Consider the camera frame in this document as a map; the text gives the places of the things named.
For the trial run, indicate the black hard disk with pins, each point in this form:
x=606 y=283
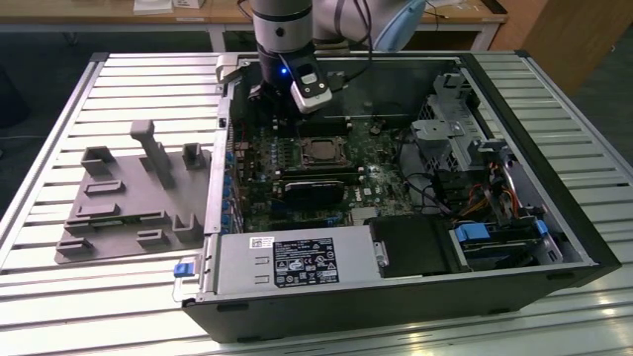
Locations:
x=495 y=256

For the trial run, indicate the black RAM slot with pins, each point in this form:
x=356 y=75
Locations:
x=322 y=178
x=322 y=171

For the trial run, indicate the green motherboard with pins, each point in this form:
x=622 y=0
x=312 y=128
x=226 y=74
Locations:
x=386 y=185

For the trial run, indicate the small blue clip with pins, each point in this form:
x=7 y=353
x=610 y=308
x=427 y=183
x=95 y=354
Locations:
x=542 y=228

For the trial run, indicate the blue case latch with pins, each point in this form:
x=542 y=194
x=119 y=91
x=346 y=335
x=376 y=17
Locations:
x=183 y=269

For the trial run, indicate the black PC case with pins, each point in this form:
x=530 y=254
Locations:
x=346 y=315

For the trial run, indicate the CPU socket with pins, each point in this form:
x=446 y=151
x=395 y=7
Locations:
x=302 y=164

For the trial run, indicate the wooden cabinet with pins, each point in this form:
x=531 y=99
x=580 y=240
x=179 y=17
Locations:
x=579 y=33

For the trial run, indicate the silver CPU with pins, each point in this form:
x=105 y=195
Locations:
x=323 y=150

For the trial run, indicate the grey parts rack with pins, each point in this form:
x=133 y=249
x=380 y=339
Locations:
x=129 y=222

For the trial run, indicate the black graphics card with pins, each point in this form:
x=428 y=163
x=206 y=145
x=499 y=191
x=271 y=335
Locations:
x=312 y=193

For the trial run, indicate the blue disk carrier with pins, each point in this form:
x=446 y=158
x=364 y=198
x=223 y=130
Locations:
x=470 y=231

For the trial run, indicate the black plastic shroud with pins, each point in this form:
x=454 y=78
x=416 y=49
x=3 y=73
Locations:
x=411 y=244

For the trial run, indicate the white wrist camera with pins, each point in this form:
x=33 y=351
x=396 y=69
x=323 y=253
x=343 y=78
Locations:
x=312 y=92

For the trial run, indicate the white box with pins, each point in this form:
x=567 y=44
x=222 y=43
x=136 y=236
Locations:
x=188 y=3
x=154 y=6

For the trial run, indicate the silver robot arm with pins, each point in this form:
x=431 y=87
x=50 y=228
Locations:
x=282 y=22

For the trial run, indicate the grey power supply unit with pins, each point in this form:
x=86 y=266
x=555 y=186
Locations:
x=247 y=267

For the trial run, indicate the metal disk bay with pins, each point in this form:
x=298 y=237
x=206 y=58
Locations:
x=435 y=130

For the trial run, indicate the silver chipset heatsink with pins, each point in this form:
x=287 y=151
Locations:
x=364 y=213

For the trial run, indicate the wooden desk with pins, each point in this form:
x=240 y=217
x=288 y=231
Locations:
x=74 y=16

